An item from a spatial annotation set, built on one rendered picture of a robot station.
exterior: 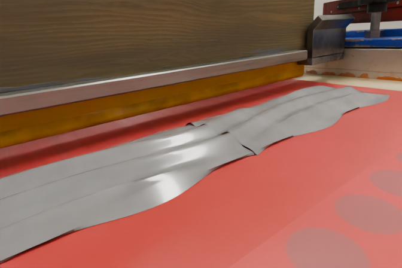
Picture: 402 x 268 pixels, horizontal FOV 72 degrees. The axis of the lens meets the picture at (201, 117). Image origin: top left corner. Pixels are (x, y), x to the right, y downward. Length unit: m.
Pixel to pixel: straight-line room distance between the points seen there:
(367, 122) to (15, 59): 0.22
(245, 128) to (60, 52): 0.12
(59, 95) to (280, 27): 0.22
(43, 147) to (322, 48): 0.29
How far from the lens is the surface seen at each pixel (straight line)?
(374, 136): 0.19
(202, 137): 0.17
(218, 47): 0.25
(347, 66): 0.40
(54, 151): 0.20
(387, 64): 0.38
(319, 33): 0.35
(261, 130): 0.18
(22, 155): 0.20
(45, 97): 0.18
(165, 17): 0.22
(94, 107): 0.21
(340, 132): 0.20
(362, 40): 0.39
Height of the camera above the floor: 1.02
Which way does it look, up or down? 17 degrees down
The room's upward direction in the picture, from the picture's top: 4 degrees counter-clockwise
